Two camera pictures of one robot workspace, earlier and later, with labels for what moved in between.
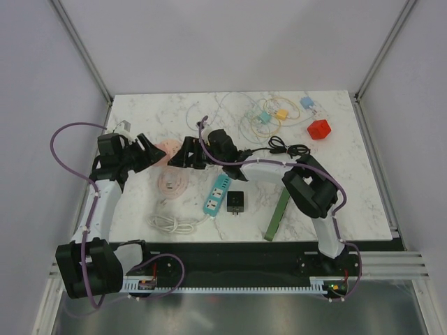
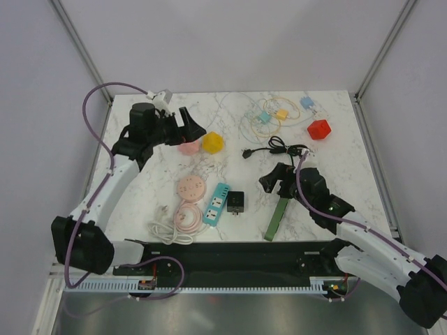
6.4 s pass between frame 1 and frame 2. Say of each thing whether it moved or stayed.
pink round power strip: moved
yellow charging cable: stayed
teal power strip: moved
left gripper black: moved
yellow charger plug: stayed
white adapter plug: stayed
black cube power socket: stayed
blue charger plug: stayed
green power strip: stayed
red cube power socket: stayed
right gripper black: moved
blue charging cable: moved
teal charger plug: stayed
